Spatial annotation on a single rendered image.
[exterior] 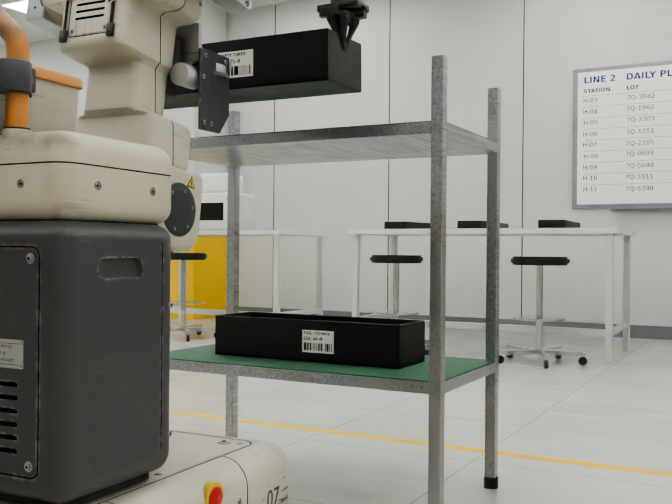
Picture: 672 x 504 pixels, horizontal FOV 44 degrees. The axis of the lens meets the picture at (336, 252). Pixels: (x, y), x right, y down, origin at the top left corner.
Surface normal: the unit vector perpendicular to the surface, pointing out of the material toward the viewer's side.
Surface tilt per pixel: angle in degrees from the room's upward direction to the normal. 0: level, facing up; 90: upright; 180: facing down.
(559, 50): 90
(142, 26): 90
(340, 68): 90
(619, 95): 90
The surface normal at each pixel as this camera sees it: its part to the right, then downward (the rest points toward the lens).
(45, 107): 0.90, 0.04
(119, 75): -0.44, -0.14
